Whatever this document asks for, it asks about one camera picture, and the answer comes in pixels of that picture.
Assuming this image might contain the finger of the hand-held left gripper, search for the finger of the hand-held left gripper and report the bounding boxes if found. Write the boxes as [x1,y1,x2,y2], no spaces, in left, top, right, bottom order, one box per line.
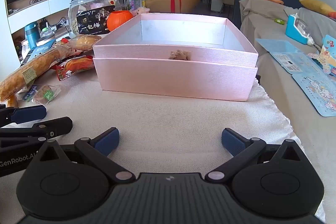
[0,116,73,147]
[0,104,47,126]

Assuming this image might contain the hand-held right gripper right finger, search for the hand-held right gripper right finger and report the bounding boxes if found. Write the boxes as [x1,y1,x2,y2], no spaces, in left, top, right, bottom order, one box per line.
[205,128,305,184]

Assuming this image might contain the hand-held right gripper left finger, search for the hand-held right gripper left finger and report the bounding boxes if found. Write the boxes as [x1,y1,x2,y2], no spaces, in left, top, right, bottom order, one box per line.
[39,127,135,184]

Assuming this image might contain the small blue snack packet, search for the small blue snack packet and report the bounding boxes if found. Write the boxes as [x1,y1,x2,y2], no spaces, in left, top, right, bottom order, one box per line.
[16,85,37,102]

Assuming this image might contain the long bread packet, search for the long bread packet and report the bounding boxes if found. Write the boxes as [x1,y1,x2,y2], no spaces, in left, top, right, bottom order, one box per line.
[0,48,75,103]

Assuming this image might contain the red bread packet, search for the red bread packet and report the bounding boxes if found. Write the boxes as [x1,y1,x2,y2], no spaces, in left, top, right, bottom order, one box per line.
[56,55,95,82]

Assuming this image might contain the clear bun packet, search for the clear bun packet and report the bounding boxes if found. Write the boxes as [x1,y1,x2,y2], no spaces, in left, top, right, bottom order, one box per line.
[67,34,103,52]

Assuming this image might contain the pink gift box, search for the pink gift box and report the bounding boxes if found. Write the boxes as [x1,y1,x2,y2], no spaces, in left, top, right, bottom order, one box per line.
[92,13,259,102]

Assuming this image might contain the small green snack packet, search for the small green snack packet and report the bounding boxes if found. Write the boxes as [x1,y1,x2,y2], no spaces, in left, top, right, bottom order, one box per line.
[33,84,61,104]

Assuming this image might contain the blue white snack packet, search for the blue white snack packet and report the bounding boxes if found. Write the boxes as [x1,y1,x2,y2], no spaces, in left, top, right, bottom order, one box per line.
[20,42,57,65]

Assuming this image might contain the white woven table cloth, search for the white woven table cloth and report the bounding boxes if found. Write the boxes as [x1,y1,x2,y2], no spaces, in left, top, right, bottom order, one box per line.
[0,70,326,224]

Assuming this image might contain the teal bottle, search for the teal bottle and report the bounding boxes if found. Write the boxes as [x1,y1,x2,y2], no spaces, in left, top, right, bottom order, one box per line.
[24,21,40,50]

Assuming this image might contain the blue cartoon card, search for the blue cartoon card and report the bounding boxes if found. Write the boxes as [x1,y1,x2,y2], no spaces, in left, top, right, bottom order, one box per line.
[292,73,336,117]

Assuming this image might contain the blue cardboard pack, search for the blue cardboard pack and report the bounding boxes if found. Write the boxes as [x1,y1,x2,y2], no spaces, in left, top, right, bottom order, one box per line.
[255,38,326,75]

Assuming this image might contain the black snack box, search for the black snack box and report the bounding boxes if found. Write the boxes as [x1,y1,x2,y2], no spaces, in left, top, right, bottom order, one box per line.
[76,5,116,36]

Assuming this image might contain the white media cabinet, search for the white media cabinet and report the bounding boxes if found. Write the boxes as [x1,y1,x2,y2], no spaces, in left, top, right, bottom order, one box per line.
[7,0,111,39]

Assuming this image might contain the grey covered sofa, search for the grey covered sofa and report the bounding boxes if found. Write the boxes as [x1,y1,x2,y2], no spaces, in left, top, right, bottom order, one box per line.
[239,0,336,216]

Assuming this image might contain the orange pumpkin container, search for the orange pumpkin container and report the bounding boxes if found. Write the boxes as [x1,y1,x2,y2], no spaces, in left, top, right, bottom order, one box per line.
[106,10,134,32]

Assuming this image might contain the glass jar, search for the glass jar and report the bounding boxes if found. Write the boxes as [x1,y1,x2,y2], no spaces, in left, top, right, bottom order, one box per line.
[68,0,109,37]

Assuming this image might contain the blue toy device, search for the blue toy device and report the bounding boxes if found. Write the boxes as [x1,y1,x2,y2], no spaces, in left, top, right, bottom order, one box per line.
[286,13,313,45]

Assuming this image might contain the colourful cartoon card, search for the colourful cartoon card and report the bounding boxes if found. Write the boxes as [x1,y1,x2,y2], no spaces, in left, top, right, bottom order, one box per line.
[314,34,336,75]

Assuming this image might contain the pink plush toy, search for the pink plush toy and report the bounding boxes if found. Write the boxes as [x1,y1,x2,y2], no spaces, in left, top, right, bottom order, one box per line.
[131,7,151,17]

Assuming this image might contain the red ribbon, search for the red ribbon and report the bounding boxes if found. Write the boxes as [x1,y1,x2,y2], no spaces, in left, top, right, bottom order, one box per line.
[169,0,183,13]

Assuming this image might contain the yellow cushion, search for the yellow cushion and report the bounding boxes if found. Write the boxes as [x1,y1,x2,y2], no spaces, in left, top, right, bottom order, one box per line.
[299,0,336,17]

